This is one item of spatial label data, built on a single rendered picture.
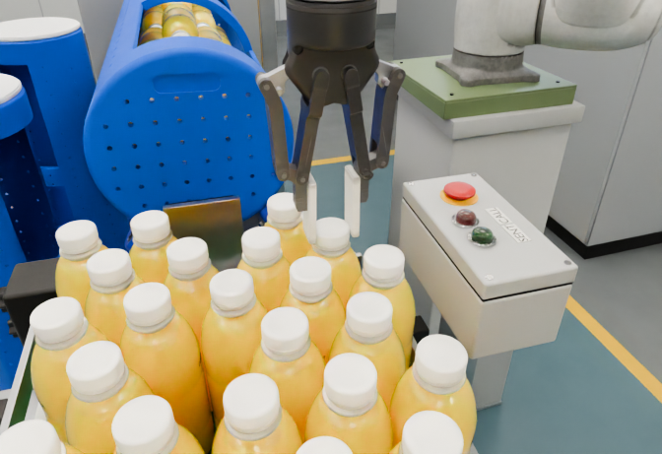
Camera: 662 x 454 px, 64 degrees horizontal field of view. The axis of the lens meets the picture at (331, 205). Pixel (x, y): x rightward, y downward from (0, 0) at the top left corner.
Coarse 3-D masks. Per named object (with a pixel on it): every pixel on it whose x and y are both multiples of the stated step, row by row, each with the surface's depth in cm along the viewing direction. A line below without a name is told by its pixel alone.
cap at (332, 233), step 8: (320, 224) 55; (328, 224) 55; (336, 224) 55; (344, 224) 55; (320, 232) 54; (328, 232) 54; (336, 232) 54; (344, 232) 54; (320, 240) 54; (328, 240) 53; (336, 240) 53; (344, 240) 54; (320, 248) 54; (328, 248) 54; (336, 248) 54
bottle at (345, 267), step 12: (312, 252) 56; (324, 252) 54; (336, 252) 54; (348, 252) 56; (336, 264) 54; (348, 264) 55; (336, 276) 54; (348, 276) 55; (336, 288) 55; (348, 288) 55
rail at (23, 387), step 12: (24, 348) 57; (24, 360) 55; (24, 372) 54; (24, 384) 54; (12, 396) 52; (24, 396) 53; (12, 408) 50; (24, 408) 53; (12, 420) 50; (24, 420) 53; (0, 432) 48
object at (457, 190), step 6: (444, 186) 61; (450, 186) 61; (456, 186) 61; (462, 186) 61; (468, 186) 61; (450, 192) 60; (456, 192) 59; (462, 192) 59; (468, 192) 60; (474, 192) 60; (456, 198) 59; (462, 198) 59; (468, 198) 59
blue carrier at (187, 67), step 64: (128, 0) 112; (192, 0) 100; (128, 64) 65; (192, 64) 67; (256, 64) 74; (128, 128) 69; (192, 128) 71; (256, 128) 74; (128, 192) 73; (192, 192) 76; (256, 192) 79
